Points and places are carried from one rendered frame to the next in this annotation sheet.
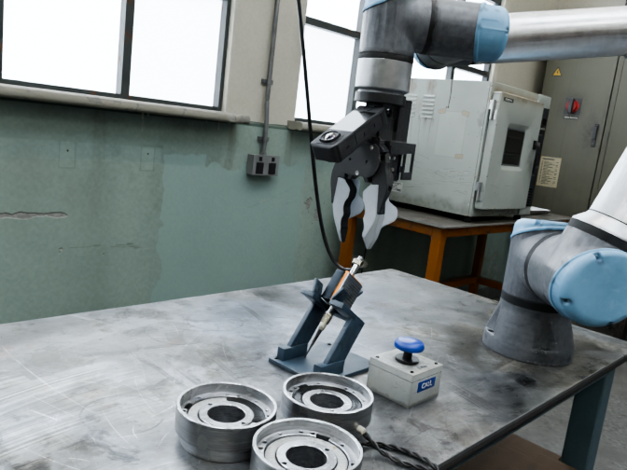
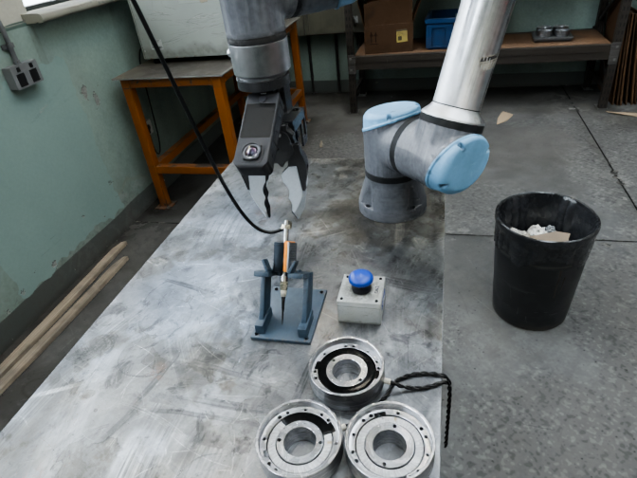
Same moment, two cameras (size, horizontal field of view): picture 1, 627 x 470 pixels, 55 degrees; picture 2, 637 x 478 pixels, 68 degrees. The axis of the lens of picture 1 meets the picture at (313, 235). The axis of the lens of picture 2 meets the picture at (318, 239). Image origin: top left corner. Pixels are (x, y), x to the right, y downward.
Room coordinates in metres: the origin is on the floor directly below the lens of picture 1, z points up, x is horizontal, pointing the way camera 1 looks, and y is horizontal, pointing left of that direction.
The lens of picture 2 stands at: (0.25, 0.18, 1.35)
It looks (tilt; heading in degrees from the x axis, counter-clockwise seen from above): 34 degrees down; 334
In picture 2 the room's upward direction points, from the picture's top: 7 degrees counter-clockwise
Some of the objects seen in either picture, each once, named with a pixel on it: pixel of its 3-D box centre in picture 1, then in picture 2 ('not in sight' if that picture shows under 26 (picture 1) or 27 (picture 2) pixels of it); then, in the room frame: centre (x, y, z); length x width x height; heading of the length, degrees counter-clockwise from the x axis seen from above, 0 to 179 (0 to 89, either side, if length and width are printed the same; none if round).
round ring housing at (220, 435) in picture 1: (225, 421); (300, 445); (0.59, 0.07, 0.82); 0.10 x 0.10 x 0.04
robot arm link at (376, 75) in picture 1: (381, 78); (258, 58); (0.85, -0.07, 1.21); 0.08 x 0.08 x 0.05
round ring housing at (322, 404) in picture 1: (326, 407); (347, 374); (0.65, -0.04, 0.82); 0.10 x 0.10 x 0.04
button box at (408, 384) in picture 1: (407, 374); (362, 296); (0.76, -0.15, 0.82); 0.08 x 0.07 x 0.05; 137
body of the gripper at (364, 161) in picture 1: (378, 138); (271, 117); (0.85, -0.07, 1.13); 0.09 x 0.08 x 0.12; 137
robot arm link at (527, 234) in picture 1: (546, 257); (393, 137); (1.00, -0.39, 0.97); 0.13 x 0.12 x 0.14; 4
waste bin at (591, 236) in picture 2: not in sight; (536, 264); (1.12, -1.14, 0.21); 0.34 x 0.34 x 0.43
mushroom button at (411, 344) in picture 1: (407, 356); (361, 285); (0.76, -0.14, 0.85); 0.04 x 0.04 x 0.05
